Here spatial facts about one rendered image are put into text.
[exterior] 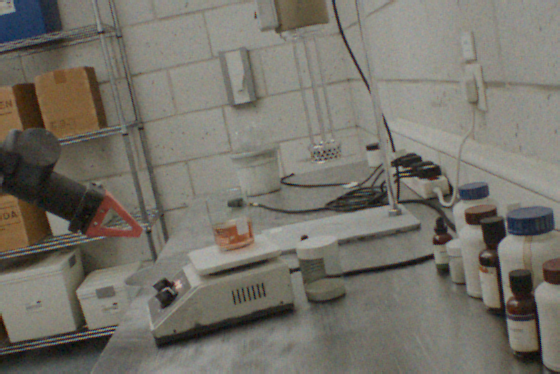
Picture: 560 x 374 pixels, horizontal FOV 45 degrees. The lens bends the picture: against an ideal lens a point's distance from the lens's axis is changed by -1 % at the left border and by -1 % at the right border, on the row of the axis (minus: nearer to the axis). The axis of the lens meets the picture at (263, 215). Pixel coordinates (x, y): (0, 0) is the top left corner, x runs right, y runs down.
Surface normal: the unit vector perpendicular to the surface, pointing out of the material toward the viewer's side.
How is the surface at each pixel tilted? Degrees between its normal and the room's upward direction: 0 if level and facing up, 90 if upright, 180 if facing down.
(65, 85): 89
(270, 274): 90
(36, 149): 63
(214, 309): 90
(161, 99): 90
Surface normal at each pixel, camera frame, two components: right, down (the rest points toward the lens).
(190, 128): 0.00, 0.19
